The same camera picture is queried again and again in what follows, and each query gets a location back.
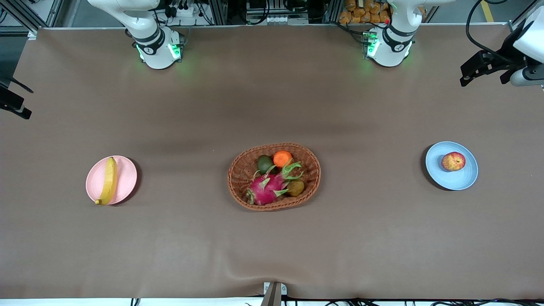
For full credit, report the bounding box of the red yellow apple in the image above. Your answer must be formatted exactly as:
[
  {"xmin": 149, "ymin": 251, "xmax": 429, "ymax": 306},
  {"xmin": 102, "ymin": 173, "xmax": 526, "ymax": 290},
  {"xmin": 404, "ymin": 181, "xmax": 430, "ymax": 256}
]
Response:
[{"xmin": 441, "ymin": 152, "xmax": 467, "ymax": 172}]

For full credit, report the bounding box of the yellow banana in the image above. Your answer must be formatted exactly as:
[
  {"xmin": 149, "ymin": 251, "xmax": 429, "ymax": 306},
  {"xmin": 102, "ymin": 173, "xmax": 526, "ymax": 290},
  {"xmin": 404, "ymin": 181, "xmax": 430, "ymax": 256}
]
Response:
[{"xmin": 94, "ymin": 157, "xmax": 118, "ymax": 206}]

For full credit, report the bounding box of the blue plate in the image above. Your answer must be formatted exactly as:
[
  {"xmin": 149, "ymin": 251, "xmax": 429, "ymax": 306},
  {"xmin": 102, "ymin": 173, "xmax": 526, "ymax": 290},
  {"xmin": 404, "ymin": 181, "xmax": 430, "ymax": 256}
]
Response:
[{"xmin": 425, "ymin": 141, "xmax": 479, "ymax": 191}]

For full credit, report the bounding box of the bag of orange bread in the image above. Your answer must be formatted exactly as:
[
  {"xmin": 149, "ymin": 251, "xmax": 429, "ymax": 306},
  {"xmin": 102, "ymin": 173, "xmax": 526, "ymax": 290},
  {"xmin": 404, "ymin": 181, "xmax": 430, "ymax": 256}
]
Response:
[{"xmin": 339, "ymin": 0, "xmax": 392, "ymax": 25}]

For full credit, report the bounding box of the pink plate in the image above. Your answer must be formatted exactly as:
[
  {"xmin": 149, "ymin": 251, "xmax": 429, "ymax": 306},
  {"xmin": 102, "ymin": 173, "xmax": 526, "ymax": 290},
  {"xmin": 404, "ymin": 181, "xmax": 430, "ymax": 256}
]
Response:
[{"xmin": 85, "ymin": 156, "xmax": 138, "ymax": 206}]

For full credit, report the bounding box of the white power strip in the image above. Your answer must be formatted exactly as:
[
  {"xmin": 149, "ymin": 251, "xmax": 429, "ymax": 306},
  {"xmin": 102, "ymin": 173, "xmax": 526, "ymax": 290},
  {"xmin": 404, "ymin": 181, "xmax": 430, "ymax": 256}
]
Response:
[{"xmin": 167, "ymin": 1, "xmax": 201, "ymax": 18}]

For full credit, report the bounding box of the brown table cloth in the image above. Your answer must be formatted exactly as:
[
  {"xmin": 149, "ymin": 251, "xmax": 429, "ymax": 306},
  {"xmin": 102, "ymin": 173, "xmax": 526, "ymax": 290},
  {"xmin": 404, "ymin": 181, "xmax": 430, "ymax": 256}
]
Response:
[{"xmin": 0, "ymin": 25, "xmax": 544, "ymax": 300}]

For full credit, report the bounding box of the orange fruit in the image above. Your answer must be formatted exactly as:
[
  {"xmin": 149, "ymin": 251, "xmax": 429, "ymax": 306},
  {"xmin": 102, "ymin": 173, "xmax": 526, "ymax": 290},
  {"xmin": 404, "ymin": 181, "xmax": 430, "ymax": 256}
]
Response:
[{"xmin": 273, "ymin": 150, "xmax": 293, "ymax": 168}]

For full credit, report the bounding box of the brown kiwi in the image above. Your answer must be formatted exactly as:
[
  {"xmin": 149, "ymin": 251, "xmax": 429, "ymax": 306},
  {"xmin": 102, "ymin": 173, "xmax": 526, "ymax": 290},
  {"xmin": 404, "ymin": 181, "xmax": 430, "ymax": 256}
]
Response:
[{"xmin": 286, "ymin": 180, "xmax": 306, "ymax": 197}]

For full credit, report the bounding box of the green avocado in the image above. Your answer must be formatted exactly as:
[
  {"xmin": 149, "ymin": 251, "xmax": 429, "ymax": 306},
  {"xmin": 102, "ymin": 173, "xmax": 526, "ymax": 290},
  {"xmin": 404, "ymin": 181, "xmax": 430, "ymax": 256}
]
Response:
[{"xmin": 257, "ymin": 155, "xmax": 275, "ymax": 175}]

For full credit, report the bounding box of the brown wicker basket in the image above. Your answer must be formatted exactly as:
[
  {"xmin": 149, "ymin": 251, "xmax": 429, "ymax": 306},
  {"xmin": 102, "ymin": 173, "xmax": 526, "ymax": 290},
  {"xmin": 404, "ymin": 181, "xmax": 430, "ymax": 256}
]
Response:
[{"xmin": 227, "ymin": 143, "xmax": 322, "ymax": 212}]

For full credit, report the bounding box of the pink dragon fruit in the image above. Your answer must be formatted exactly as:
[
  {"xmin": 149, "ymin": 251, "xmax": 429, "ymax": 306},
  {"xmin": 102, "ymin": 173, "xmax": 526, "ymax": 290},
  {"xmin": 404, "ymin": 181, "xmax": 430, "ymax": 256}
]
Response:
[{"xmin": 246, "ymin": 159, "xmax": 305, "ymax": 206}]

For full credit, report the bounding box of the aluminium frame profile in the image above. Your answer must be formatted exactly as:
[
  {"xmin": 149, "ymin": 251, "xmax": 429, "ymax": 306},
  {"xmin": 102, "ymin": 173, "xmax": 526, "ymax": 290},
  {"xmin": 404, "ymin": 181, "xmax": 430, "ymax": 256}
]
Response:
[
  {"xmin": 508, "ymin": 0, "xmax": 537, "ymax": 36},
  {"xmin": 0, "ymin": 0, "xmax": 42, "ymax": 40}
]

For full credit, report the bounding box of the black floor cable bundle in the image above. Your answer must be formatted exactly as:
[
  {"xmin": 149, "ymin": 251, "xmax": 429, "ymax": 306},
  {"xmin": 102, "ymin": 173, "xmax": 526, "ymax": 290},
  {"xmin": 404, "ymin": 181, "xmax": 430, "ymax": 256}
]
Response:
[{"xmin": 244, "ymin": 297, "xmax": 544, "ymax": 306}]

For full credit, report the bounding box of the grey metal mount bracket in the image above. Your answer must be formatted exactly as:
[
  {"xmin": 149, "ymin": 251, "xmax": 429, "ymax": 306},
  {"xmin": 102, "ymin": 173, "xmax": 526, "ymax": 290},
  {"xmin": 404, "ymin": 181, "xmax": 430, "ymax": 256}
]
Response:
[{"xmin": 260, "ymin": 281, "xmax": 288, "ymax": 306}]

